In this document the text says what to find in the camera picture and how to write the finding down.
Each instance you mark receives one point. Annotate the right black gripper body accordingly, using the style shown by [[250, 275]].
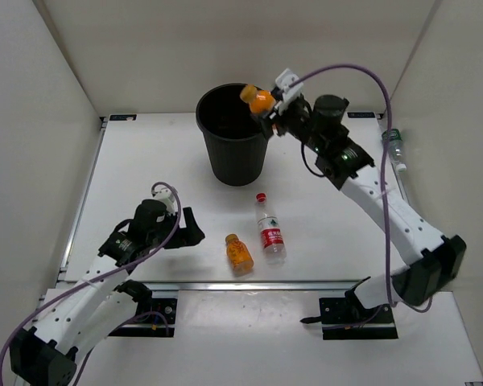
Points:
[[297, 122]]

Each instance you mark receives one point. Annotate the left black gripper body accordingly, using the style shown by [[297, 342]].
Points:
[[156, 237]]

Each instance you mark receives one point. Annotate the orange juice bottle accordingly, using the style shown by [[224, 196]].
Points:
[[239, 256], [259, 101]]

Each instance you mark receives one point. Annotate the clear bottle green label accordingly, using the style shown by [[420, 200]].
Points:
[[395, 149]]

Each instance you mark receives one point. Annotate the clear bottle red label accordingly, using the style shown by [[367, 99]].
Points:
[[269, 230]]

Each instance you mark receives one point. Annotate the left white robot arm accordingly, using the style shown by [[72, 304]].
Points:
[[105, 297]]

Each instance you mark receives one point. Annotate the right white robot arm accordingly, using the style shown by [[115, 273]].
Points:
[[431, 259]]

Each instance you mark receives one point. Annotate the black plastic waste bin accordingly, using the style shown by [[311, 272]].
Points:
[[234, 141]]

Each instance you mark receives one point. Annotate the right table corner label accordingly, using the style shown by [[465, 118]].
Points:
[[361, 115]]

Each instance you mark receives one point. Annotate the table corner label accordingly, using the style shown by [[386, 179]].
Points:
[[122, 117], [361, 115]]

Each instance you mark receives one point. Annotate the left table corner label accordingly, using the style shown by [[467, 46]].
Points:
[[122, 117]]

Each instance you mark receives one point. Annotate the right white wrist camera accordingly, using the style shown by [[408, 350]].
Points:
[[287, 89]]

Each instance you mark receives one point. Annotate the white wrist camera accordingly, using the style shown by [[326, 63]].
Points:
[[287, 89], [165, 196]]

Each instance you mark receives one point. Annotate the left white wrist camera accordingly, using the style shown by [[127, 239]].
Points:
[[165, 196]]

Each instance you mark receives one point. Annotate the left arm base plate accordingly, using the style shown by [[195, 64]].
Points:
[[152, 319]]

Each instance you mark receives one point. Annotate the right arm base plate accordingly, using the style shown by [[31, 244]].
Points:
[[341, 322]]

